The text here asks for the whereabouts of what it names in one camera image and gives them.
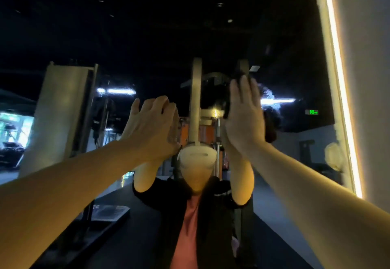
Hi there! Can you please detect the person's right hand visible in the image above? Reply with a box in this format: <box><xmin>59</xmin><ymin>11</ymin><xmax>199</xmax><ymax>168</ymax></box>
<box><xmin>223</xmin><ymin>75</ymin><xmax>267</xmax><ymax>155</ymax></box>

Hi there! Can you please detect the person's right forearm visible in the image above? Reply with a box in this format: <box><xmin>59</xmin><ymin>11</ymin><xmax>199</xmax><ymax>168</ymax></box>
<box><xmin>244</xmin><ymin>140</ymin><xmax>390</xmax><ymax>269</ymax></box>

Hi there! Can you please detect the dark brown cleaning cloth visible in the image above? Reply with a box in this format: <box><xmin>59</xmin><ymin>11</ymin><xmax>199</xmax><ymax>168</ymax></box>
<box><xmin>229</xmin><ymin>64</ymin><xmax>282</xmax><ymax>144</ymax></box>

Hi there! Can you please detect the person's left forearm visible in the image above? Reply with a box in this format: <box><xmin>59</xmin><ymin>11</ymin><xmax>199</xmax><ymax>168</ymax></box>
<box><xmin>0</xmin><ymin>139</ymin><xmax>150</xmax><ymax>269</ymax></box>

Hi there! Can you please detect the large wall mirror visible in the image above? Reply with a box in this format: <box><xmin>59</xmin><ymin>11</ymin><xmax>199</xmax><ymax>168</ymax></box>
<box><xmin>0</xmin><ymin>0</ymin><xmax>365</xmax><ymax>269</ymax></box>

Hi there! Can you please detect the person's left hand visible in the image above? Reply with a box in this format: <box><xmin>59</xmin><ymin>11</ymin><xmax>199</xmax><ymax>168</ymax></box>
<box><xmin>119</xmin><ymin>95</ymin><xmax>182</xmax><ymax>163</ymax></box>

